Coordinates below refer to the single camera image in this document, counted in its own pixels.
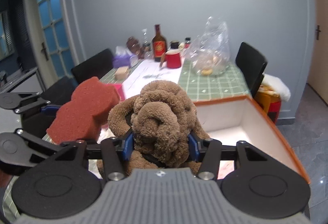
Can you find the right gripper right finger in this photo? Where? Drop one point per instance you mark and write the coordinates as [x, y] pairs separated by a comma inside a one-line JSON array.
[[208, 153]]

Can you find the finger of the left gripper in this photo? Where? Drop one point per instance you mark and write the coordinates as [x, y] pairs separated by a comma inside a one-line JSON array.
[[50, 110], [48, 146]]

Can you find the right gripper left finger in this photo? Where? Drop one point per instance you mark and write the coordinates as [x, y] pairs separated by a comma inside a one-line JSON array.
[[115, 154]]

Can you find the red sponge block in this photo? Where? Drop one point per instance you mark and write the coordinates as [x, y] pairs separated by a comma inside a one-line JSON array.
[[84, 115]]

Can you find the brown plush towel dog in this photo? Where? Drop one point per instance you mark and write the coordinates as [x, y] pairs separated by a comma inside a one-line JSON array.
[[161, 117]]

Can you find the black chair near left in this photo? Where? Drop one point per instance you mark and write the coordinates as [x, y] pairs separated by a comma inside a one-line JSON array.
[[60, 92]]

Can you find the black chair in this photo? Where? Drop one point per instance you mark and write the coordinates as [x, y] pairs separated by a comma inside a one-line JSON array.
[[96, 66], [252, 64], [60, 92]]

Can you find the orange storage box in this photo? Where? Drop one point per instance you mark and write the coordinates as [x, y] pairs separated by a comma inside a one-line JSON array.
[[240, 118]]

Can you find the black chair far left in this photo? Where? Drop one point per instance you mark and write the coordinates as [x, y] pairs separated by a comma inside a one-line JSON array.
[[96, 66]]

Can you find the pink red box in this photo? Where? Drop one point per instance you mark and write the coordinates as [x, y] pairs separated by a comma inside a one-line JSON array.
[[119, 89]]

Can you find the white table runner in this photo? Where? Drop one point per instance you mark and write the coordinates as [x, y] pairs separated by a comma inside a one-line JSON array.
[[146, 72]]

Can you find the purple tissue box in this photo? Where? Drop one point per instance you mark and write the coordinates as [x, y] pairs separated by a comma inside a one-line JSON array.
[[124, 57]]

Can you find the white plush on stool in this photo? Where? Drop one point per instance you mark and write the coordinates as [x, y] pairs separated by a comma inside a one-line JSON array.
[[272, 92]]

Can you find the red mug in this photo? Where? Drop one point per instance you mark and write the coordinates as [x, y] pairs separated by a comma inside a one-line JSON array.
[[172, 59]]

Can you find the clear plastic bag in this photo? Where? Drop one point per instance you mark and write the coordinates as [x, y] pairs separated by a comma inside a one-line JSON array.
[[209, 53]]

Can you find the black chair right side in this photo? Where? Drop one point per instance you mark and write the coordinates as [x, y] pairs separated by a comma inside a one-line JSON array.
[[252, 64]]

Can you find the brown figurine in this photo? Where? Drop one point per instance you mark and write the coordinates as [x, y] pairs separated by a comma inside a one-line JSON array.
[[134, 47]]

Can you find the clear water bottle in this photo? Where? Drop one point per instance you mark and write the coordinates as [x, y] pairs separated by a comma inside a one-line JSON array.
[[146, 45]]

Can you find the door with blue panes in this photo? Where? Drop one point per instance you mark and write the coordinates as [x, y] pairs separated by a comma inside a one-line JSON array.
[[49, 38]]

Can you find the dark jar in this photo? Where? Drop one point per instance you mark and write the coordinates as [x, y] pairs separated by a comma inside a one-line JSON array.
[[174, 44]]

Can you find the brown liquor bottle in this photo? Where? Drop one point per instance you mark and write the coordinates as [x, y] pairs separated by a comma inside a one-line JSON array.
[[159, 44]]

